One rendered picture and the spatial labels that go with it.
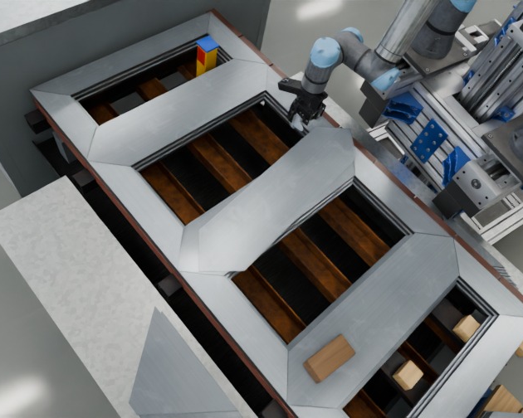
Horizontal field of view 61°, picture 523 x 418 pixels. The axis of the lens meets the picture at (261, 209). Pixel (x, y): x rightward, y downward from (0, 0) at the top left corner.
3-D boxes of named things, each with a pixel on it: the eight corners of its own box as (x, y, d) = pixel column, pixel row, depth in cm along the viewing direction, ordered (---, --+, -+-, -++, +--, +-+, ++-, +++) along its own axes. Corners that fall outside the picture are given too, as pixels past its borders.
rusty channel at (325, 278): (449, 432, 129) (458, 431, 125) (120, 75, 173) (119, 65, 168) (463, 412, 133) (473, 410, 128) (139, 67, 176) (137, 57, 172)
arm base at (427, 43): (429, 24, 161) (443, 0, 152) (457, 52, 156) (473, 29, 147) (399, 35, 155) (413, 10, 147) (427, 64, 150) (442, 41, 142)
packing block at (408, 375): (404, 391, 123) (411, 389, 119) (391, 376, 124) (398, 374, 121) (417, 376, 125) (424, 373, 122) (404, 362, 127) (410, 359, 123)
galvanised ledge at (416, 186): (520, 342, 149) (527, 339, 147) (266, 95, 184) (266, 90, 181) (548, 304, 158) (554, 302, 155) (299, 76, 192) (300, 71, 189)
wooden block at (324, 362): (315, 384, 113) (321, 381, 108) (301, 363, 115) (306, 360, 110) (349, 357, 117) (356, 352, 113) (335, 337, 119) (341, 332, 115)
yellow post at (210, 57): (203, 91, 175) (206, 53, 158) (195, 83, 176) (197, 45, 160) (213, 85, 177) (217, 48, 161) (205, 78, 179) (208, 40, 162)
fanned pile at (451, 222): (503, 314, 150) (511, 311, 146) (416, 230, 160) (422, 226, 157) (521, 292, 155) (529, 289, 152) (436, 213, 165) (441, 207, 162)
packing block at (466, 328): (464, 342, 132) (471, 340, 129) (452, 329, 134) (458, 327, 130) (475, 330, 135) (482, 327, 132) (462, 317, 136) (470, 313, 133)
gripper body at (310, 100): (305, 128, 141) (315, 101, 131) (287, 110, 143) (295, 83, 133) (321, 117, 144) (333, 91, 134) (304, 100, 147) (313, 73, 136)
